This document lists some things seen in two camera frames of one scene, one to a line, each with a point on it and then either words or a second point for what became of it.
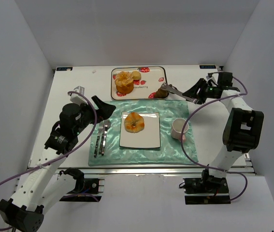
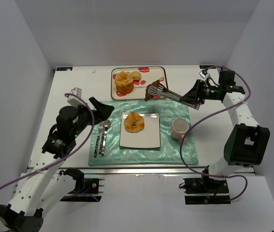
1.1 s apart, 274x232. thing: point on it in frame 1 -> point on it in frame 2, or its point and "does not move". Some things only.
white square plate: x=149 y=137 does not move
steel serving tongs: x=173 y=89 -> x=160 y=90
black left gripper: x=94 y=110 does not move
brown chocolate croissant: x=161 y=93 -> x=148 y=96
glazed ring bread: x=134 y=123 does not move
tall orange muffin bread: x=124 y=82 does not move
